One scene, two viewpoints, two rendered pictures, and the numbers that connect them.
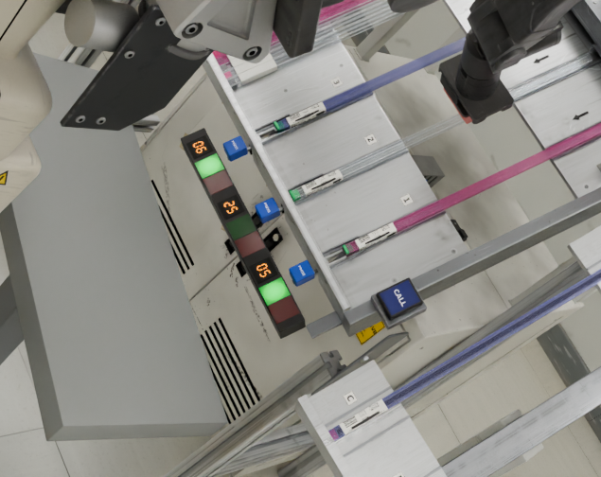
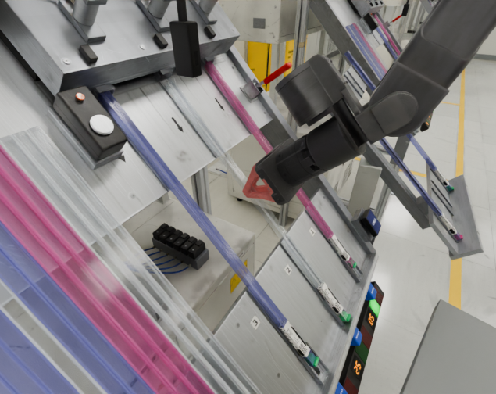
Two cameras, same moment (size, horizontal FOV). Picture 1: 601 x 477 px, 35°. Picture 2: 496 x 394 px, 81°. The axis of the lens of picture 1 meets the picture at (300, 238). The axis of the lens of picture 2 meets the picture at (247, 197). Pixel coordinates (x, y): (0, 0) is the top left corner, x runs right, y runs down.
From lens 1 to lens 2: 138 cm
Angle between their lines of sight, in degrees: 66
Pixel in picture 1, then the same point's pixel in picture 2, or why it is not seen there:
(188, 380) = (455, 327)
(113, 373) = not seen: outside the picture
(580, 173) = (258, 114)
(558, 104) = (215, 118)
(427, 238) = (324, 214)
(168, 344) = (457, 349)
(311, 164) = (319, 313)
